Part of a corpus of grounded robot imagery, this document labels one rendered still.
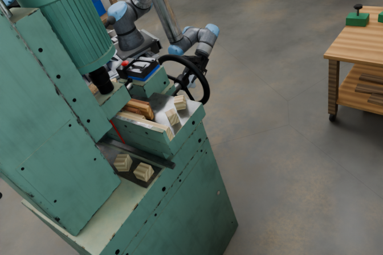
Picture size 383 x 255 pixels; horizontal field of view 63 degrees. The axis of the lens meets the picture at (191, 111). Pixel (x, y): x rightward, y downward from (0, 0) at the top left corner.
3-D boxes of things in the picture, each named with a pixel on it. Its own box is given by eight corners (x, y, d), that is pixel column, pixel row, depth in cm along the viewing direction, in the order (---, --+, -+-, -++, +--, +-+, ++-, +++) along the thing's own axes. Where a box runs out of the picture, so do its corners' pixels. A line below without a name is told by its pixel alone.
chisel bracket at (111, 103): (133, 101, 113) (124, 83, 107) (107, 128, 105) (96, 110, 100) (119, 98, 117) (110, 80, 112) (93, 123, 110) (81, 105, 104)
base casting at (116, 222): (208, 136, 123) (203, 120, 117) (110, 271, 93) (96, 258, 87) (130, 114, 149) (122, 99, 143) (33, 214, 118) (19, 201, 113)
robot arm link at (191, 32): (175, 33, 160) (192, 36, 154) (188, 23, 166) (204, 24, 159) (179, 46, 165) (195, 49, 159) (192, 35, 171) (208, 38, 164)
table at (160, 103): (219, 98, 118) (216, 85, 115) (174, 157, 102) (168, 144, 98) (114, 77, 153) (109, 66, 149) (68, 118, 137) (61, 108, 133)
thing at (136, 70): (160, 66, 124) (155, 54, 120) (143, 83, 118) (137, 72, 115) (137, 62, 131) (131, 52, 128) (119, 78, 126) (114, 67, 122)
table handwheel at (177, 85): (223, 85, 129) (170, 38, 127) (198, 118, 118) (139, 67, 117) (196, 111, 153) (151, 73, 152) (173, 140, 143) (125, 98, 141)
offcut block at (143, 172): (154, 171, 105) (150, 165, 103) (146, 182, 103) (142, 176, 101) (144, 168, 108) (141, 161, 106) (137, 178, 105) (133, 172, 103)
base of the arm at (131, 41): (116, 45, 184) (109, 31, 178) (138, 34, 188) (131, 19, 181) (125, 53, 173) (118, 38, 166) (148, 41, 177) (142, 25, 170)
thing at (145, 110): (154, 116, 111) (149, 105, 108) (151, 120, 110) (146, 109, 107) (111, 105, 124) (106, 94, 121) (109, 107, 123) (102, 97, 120)
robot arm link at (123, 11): (110, 33, 175) (100, 10, 166) (127, 21, 181) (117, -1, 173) (124, 35, 167) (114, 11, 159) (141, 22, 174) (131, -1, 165)
